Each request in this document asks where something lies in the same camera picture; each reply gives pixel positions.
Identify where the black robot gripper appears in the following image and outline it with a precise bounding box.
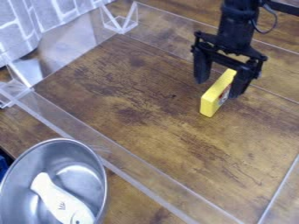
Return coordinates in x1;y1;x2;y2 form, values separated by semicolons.
190;5;266;99

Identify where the yellow butter block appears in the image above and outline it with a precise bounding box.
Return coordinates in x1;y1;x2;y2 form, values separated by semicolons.
200;69;236;117

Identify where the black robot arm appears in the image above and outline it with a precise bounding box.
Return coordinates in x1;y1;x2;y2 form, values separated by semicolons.
190;0;299;98

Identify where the clear acrylic barrier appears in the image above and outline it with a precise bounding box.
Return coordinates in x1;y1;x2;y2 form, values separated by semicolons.
0;0;137;109

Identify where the silver metal bowl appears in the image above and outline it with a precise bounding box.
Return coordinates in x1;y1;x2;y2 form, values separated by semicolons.
0;138;108;224

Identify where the grey brick pattern cloth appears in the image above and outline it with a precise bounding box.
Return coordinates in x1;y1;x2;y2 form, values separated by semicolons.
0;0;116;67

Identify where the cream wooden fish toy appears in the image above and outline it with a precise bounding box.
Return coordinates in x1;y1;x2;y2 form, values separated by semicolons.
30;172;94;224

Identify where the blue object at edge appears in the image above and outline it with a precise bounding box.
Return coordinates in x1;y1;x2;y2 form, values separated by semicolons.
0;155;9;182

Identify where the black cable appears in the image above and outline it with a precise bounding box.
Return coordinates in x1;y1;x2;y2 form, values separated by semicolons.
249;3;278;35

